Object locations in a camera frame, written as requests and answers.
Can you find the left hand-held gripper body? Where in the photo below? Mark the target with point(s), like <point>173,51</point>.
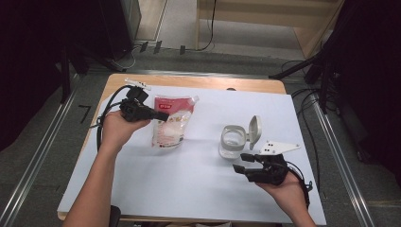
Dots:
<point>134,108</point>

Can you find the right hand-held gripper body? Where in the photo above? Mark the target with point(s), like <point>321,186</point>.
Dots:
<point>271,173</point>

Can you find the red and white spout pouch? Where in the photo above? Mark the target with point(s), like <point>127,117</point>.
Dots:
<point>171,132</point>

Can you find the white container with hinged lid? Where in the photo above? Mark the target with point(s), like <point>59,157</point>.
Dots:
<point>233,138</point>

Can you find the person's right hand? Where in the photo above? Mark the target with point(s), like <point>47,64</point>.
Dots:
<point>290,195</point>

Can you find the person's left hand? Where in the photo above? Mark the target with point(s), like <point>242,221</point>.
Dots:
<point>116,132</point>

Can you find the white table cover sheet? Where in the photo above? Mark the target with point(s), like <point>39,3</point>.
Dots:
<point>195,183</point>

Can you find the black metal stand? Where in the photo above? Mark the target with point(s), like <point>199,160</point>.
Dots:
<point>65,82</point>
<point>296,66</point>

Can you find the black cabinet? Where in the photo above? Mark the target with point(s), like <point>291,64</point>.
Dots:
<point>115,28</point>

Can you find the dark curtain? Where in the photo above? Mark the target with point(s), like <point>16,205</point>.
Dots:
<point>372,78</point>

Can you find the light wooden shelf unit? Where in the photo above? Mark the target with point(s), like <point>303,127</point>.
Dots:
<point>268,15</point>

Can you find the small black floor bracket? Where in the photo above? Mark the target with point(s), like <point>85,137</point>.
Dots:
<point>143,46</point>
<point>182,49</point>
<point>157,47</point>

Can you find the metal floor rail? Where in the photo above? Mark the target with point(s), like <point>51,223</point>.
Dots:
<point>38,157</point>
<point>343,170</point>

